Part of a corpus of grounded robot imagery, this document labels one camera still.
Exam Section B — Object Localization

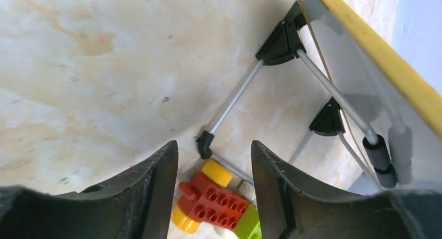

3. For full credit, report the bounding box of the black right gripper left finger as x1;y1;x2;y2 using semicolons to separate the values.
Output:
1;140;178;238

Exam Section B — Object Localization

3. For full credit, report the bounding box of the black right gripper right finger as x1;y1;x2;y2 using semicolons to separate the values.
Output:
251;140;441;238

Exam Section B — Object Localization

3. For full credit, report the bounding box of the yellow framed whiteboard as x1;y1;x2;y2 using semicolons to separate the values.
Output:
195;0;442;195

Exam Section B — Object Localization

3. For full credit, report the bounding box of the red green lego car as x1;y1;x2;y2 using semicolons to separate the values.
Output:
171;159;263;238

